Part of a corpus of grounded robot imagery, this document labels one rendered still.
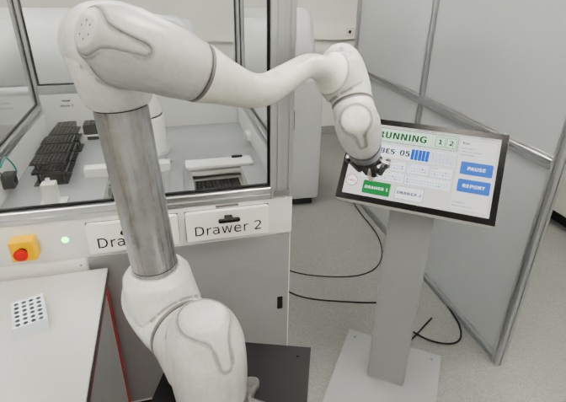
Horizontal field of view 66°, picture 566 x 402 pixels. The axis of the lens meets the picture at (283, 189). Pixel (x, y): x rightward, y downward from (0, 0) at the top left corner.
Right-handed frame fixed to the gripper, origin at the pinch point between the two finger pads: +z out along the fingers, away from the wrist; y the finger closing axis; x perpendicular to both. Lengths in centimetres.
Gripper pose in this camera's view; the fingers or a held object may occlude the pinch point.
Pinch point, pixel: (371, 174)
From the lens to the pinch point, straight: 137.8
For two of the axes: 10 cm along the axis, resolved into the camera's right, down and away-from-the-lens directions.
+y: -9.3, -1.8, 3.3
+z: 2.7, 2.7, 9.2
